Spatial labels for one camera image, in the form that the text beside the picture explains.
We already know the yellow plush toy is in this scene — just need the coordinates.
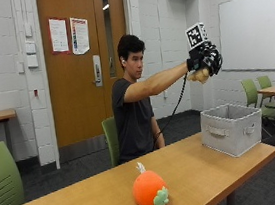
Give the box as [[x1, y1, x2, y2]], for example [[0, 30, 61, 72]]
[[186, 67, 212, 87]]

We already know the metal door handle plate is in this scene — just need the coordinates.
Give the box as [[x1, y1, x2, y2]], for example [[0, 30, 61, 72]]
[[88, 54, 105, 89]]

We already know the grey fabric storage bin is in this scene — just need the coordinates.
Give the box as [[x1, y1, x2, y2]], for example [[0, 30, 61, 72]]
[[197, 99, 268, 162]]

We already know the wall whiteboard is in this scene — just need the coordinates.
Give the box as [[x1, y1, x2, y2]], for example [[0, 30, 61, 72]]
[[213, 0, 275, 80]]

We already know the white paper with red frame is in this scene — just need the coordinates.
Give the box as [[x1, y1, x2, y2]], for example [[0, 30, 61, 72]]
[[47, 15, 72, 57]]

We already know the wooden door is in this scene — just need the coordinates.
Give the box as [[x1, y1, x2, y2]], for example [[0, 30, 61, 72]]
[[35, 0, 142, 150]]

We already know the white cube with black markers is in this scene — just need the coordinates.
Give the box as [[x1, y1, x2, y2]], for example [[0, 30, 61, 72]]
[[183, 20, 210, 51]]

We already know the colourful printed paper notice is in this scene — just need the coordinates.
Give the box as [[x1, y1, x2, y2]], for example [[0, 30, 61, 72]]
[[68, 15, 92, 57]]

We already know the orange plush fruit toy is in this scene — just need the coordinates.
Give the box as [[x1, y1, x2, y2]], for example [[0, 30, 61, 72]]
[[128, 158, 171, 205]]

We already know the white wall switch plate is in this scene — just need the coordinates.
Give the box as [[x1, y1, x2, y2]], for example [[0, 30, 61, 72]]
[[23, 40, 38, 56], [25, 53, 40, 70]]

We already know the white wall sensor box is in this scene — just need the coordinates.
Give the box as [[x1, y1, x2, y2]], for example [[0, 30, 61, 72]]
[[23, 22, 34, 39]]

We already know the black glove cable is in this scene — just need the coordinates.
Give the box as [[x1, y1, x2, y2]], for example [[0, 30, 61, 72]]
[[143, 71, 198, 149]]

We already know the the person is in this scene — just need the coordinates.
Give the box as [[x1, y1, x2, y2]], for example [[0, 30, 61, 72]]
[[103, 22, 235, 166]]

